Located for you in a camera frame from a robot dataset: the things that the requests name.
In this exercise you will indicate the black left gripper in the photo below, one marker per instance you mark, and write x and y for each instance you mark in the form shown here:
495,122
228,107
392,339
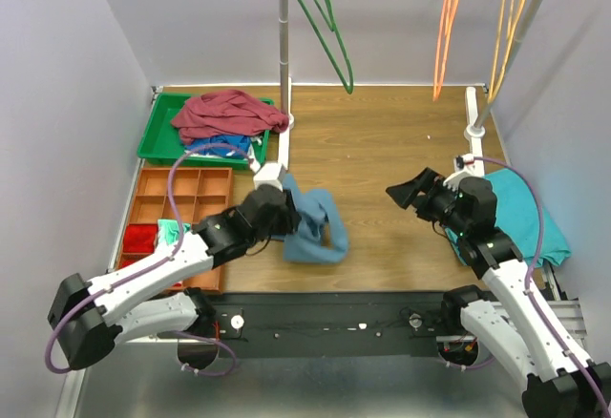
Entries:
292,213

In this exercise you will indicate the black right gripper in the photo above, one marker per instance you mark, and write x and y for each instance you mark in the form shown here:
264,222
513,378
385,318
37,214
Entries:
428,180

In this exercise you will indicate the blue tank top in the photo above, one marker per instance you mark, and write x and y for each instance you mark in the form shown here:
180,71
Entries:
321,236

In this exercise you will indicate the green clothes hanger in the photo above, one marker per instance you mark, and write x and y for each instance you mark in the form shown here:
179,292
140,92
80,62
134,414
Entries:
321,18

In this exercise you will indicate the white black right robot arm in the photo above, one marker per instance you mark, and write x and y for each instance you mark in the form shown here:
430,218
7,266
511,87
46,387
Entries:
555,375

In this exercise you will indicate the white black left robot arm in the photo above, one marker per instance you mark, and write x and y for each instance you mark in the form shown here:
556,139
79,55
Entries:
89,318

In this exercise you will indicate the orange clothes hanger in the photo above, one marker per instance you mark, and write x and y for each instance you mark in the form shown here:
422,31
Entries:
443,43

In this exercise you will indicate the yellow clothes hanger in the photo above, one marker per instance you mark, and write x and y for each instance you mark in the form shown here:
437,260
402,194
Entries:
509,16

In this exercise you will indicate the royal blue white garment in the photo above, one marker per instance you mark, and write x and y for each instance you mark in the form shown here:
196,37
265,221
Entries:
224,146

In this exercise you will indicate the white left rack base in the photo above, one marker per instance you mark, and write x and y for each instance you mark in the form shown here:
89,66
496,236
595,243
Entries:
284,142

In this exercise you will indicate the turquoise glove cloth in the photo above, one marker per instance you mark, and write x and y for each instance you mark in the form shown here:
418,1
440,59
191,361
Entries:
168,232

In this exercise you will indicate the maroon garment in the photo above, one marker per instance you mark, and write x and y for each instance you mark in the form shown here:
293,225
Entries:
227,112

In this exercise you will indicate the teal folded shirt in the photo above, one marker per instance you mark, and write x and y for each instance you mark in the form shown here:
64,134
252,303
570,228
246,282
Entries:
517,216

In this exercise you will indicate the green plastic bin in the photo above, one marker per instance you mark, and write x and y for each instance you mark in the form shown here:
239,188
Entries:
160,144

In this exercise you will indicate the red cloth in tray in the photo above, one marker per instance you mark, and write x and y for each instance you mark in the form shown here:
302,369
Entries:
139,241

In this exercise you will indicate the grey left rack pole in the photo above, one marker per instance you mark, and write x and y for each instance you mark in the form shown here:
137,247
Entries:
284,60

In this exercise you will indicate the grey rack pole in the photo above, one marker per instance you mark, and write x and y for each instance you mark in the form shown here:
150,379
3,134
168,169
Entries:
284,60
528,16

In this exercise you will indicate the grey right rack pole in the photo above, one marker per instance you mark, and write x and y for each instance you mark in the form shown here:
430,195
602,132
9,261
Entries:
528,16

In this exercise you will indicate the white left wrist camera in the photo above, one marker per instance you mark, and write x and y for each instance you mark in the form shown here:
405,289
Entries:
272,173

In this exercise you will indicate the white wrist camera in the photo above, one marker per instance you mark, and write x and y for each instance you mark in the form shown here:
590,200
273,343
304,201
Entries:
465,166
272,173

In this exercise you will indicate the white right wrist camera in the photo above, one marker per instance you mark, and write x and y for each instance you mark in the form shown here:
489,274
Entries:
465,166

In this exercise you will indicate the black mounting rail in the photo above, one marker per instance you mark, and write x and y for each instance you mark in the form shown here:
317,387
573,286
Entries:
344,324

